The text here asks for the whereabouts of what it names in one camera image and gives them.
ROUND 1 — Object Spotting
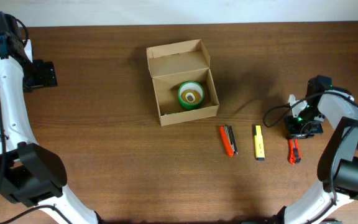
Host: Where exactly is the green tape roll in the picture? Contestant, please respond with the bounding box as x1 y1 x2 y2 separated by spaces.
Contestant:
178 81 205 110

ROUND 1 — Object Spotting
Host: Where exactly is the orange utility knife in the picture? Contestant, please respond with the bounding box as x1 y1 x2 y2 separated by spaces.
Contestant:
288 139 301 165

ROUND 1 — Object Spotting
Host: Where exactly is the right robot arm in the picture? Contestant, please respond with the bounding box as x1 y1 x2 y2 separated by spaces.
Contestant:
271 75 358 223

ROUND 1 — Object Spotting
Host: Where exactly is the small yellow tape roll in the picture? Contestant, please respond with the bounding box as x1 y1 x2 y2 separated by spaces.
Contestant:
181 89 202 104

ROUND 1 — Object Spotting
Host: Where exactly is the brown cardboard box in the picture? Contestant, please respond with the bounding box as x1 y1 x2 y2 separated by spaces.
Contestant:
146 39 219 126

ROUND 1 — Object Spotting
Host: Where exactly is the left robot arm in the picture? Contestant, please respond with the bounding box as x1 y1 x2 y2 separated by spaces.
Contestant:
0 12 102 223

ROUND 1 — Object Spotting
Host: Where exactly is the orange stapler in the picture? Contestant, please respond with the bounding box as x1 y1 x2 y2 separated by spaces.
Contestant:
219 125 238 157

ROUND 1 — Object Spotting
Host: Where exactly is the right black cable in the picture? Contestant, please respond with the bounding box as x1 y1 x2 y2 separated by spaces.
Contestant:
262 90 358 206

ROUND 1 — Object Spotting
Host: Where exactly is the yellow highlighter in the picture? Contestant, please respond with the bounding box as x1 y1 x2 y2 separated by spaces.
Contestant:
254 125 265 161

